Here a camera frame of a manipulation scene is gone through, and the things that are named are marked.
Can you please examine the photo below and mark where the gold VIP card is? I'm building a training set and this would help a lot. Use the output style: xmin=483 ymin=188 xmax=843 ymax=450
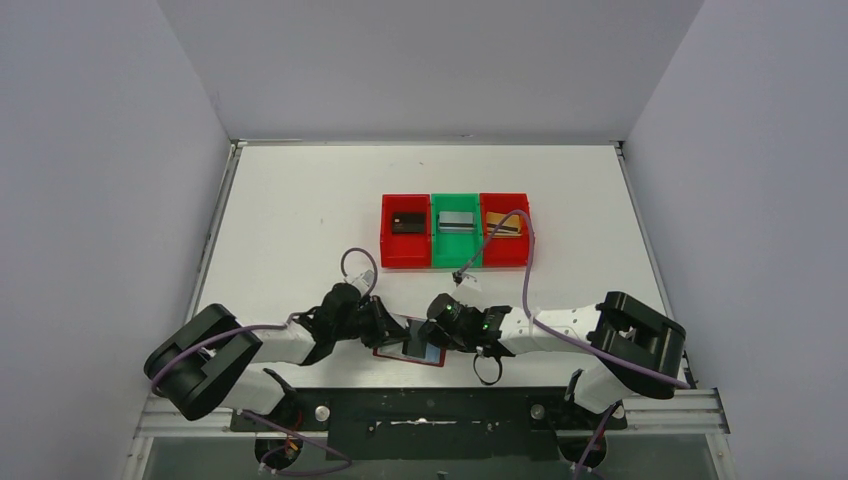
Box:
xmin=485 ymin=212 xmax=522 ymax=232

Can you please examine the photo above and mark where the right red bin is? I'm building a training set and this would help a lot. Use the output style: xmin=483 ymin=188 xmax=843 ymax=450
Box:
xmin=479 ymin=193 xmax=531 ymax=268

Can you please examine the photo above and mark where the green middle bin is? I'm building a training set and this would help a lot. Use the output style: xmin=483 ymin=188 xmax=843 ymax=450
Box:
xmin=430 ymin=193 xmax=482 ymax=269

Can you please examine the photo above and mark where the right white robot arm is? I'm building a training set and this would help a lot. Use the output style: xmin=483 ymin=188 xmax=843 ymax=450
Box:
xmin=417 ymin=291 xmax=689 ymax=427

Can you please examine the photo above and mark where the gold credit card in bin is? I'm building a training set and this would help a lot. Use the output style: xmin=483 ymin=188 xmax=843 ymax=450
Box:
xmin=486 ymin=223 xmax=522 ymax=238

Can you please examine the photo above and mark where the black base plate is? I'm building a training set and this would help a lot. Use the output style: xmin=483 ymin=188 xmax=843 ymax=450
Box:
xmin=268 ymin=387 xmax=627 ymax=461

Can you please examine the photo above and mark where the silver credit card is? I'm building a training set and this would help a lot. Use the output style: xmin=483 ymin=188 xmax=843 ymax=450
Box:
xmin=437 ymin=210 xmax=475 ymax=233

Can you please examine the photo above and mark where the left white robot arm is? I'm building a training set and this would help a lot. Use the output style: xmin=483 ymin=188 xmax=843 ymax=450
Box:
xmin=143 ymin=283 xmax=411 ymax=427

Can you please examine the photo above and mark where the red bin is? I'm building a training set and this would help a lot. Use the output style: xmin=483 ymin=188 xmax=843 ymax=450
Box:
xmin=479 ymin=193 xmax=531 ymax=268
xmin=380 ymin=193 xmax=432 ymax=269

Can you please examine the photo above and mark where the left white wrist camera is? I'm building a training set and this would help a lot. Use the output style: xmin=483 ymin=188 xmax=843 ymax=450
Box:
xmin=345 ymin=270 xmax=377 ymax=298

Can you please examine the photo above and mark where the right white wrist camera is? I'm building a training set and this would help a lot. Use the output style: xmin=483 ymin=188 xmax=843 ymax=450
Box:
xmin=451 ymin=273 xmax=484 ymax=308

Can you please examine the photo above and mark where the left red bin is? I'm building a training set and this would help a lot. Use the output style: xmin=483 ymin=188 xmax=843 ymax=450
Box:
xmin=380 ymin=193 xmax=432 ymax=269

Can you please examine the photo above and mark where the black VIP card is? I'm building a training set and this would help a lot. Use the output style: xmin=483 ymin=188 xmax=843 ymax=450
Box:
xmin=403 ymin=320 xmax=428 ymax=359

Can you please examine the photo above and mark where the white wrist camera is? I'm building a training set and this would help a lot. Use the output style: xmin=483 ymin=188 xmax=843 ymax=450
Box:
xmin=451 ymin=273 xmax=484 ymax=308
xmin=345 ymin=270 xmax=377 ymax=298

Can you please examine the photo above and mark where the red leather card holder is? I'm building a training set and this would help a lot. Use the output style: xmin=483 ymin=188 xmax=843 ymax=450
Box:
xmin=373 ymin=316 xmax=446 ymax=368

